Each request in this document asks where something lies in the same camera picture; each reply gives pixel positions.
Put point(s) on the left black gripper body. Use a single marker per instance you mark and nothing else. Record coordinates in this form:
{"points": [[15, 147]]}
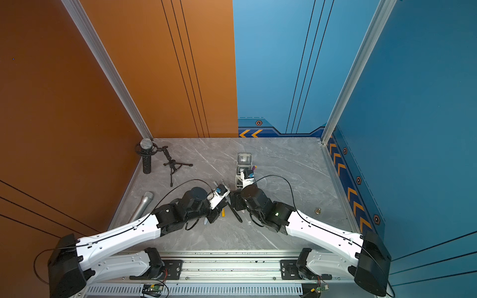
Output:
{"points": [[213, 214]]}

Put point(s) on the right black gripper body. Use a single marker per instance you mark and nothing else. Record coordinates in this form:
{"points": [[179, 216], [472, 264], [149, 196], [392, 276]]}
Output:
{"points": [[238, 198]]}

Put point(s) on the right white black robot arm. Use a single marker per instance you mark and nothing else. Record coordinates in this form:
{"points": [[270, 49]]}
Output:
{"points": [[362, 257]]}

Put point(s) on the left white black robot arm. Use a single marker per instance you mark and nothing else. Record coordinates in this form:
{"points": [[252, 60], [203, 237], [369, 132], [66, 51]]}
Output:
{"points": [[71, 263]]}

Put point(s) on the white toothbrush holder rack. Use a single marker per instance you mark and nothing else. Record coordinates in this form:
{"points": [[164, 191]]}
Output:
{"points": [[239, 183]]}

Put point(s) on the black toothbrush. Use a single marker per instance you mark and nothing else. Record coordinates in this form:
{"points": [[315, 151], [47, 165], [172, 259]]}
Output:
{"points": [[235, 213]]}

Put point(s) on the near clear plastic cup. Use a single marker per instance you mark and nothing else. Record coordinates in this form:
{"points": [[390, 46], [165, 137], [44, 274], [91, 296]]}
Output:
{"points": [[241, 168]]}

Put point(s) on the clear plastic cup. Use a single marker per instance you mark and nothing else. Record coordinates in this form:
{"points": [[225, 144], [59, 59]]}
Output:
{"points": [[241, 168], [244, 159]]}

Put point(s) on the far clear plastic cup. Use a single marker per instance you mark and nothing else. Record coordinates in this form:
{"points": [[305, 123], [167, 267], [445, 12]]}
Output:
{"points": [[244, 159]]}

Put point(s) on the black mini tripod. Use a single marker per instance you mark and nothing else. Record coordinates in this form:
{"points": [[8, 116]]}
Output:
{"points": [[172, 163]]}

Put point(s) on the silver metal cylinder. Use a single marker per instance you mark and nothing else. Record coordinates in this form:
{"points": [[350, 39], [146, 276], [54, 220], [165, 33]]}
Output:
{"points": [[143, 204]]}

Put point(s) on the left green circuit board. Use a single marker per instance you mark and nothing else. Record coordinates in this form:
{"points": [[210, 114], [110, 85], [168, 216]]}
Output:
{"points": [[155, 290]]}

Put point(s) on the green circuit board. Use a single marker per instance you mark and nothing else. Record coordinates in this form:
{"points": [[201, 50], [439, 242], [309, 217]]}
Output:
{"points": [[318, 291], [155, 290]]}

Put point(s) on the right green circuit board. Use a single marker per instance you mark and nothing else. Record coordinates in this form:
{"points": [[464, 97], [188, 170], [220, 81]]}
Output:
{"points": [[318, 291]]}

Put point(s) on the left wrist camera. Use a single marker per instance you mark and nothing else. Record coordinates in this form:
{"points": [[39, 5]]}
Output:
{"points": [[219, 193]]}

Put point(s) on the aluminium rail frame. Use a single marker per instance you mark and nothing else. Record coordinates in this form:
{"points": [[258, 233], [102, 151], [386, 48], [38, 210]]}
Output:
{"points": [[227, 273]]}

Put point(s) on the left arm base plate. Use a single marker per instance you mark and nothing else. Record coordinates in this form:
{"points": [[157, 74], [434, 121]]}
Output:
{"points": [[169, 271]]}

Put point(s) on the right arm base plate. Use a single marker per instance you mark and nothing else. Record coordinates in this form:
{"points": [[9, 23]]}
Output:
{"points": [[291, 271]]}

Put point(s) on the black microphone with mount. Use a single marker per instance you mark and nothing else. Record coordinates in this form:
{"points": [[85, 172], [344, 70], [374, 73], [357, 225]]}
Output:
{"points": [[146, 148]]}

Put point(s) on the right aluminium corner post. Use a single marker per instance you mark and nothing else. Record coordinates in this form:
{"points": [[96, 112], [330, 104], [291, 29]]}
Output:
{"points": [[373, 32]]}

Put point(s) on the aluminium corner post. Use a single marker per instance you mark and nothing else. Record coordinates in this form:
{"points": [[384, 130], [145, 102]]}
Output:
{"points": [[373, 32], [97, 48]]}

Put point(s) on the left aluminium corner post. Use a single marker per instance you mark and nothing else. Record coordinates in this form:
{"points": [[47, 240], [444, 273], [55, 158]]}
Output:
{"points": [[97, 48]]}

